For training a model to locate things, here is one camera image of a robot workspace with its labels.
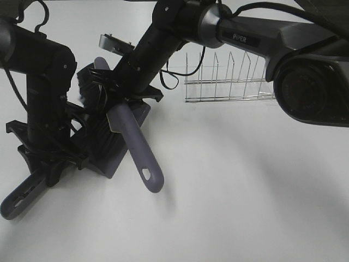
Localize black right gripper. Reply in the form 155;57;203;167
87;27;182;105

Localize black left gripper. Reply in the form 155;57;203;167
6;76;87;187

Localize purple hand brush black bristles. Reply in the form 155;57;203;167
77;57;164;193

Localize purple plastic dustpan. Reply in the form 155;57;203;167
1;102;151;220

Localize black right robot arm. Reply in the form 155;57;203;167
89;1;348;127

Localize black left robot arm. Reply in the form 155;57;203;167
1;1;87;187

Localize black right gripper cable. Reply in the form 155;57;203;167
159;46;207;90

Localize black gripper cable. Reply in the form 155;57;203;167
0;0;50;110
159;46;207;90

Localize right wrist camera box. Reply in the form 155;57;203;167
99;34;135;56

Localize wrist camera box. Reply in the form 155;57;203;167
99;34;135;56
65;102;86;124

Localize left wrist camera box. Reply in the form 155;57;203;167
65;102;86;124

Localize chrome wire dish rack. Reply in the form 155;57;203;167
184;51;275;103

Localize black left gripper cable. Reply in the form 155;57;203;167
0;0;50;110

